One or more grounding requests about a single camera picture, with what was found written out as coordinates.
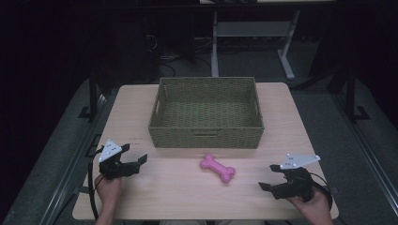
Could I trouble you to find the green woven basket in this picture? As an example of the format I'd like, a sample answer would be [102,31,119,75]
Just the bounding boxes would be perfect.
[147,76,265,149]

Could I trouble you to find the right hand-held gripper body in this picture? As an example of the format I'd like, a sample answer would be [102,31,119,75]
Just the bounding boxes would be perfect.
[271,153,321,203]

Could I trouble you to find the pink bone-shaped dog toy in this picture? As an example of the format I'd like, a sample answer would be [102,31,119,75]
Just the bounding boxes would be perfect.
[199,154,237,184]

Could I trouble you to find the person's left hand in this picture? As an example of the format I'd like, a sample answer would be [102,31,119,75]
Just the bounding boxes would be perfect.
[94,173,124,208]

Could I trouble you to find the grey metal floor rail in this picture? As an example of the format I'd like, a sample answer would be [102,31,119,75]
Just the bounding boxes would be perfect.
[38,93,111,225]
[330,92,398,209]

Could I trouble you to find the person's right hand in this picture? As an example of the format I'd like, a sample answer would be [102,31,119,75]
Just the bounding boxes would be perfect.
[286,187,335,225]

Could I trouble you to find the grey metal desk frame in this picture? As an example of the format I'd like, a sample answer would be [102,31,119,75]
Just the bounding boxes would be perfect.
[210,8,301,81]

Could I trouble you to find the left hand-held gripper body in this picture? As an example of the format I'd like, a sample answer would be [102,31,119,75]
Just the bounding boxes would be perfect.
[98,139,141,181]

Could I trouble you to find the bundle of floor cables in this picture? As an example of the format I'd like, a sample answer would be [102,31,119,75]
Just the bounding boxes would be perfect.
[146,34,214,79]

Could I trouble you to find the black metal stand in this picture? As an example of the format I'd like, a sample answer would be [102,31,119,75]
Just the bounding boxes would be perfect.
[77,69,101,120]
[344,67,372,124]

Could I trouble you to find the black cable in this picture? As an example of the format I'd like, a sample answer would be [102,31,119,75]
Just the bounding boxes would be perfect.
[308,172,334,211]
[86,145,106,221]

